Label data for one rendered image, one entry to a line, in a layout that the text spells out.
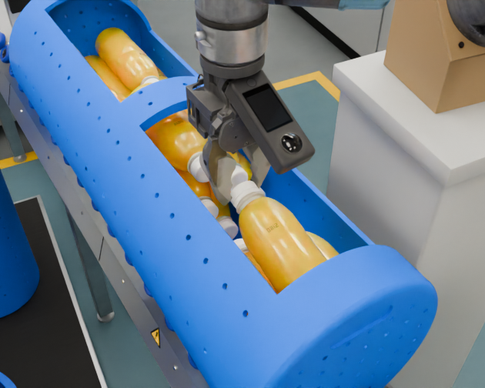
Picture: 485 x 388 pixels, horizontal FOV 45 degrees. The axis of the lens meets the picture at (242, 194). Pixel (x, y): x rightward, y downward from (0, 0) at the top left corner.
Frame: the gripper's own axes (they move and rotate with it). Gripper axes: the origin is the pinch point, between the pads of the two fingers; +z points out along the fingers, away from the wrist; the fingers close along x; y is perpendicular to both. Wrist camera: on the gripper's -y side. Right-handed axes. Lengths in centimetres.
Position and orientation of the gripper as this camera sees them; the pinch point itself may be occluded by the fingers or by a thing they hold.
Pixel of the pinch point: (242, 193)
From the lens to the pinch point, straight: 76.5
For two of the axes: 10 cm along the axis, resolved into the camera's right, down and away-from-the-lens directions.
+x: -8.5, 3.7, -3.8
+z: 0.0, 7.2, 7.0
